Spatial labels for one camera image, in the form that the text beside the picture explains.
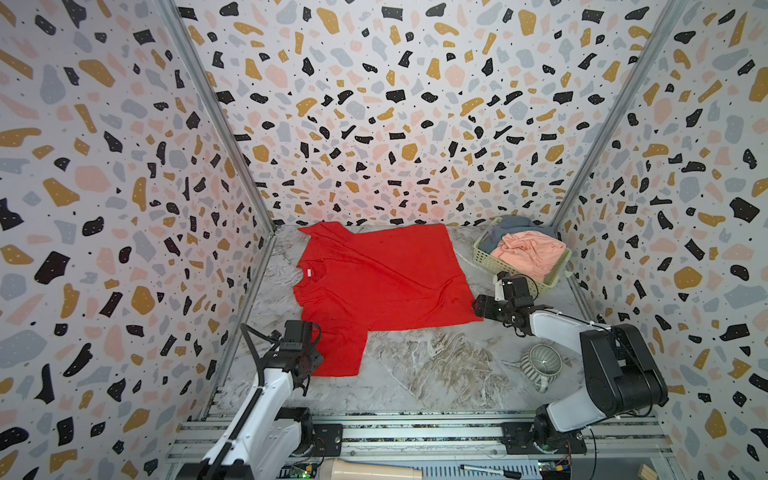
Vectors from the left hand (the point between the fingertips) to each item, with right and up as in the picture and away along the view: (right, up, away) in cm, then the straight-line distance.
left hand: (312, 355), depth 84 cm
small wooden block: (+82, -22, -15) cm, 87 cm away
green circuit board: (+1, -22, -14) cm, 26 cm away
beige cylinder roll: (+11, -20, -16) cm, 28 cm away
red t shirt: (+6, +18, +22) cm, 29 cm away
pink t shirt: (+68, +29, +16) cm, 76 cm away
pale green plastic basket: (+58, +25, +22) cm, 67 cm away
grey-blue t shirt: (+67, +40, +32) cm, 85 cm away
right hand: (+50, +14, +11) cm, 53 cm away
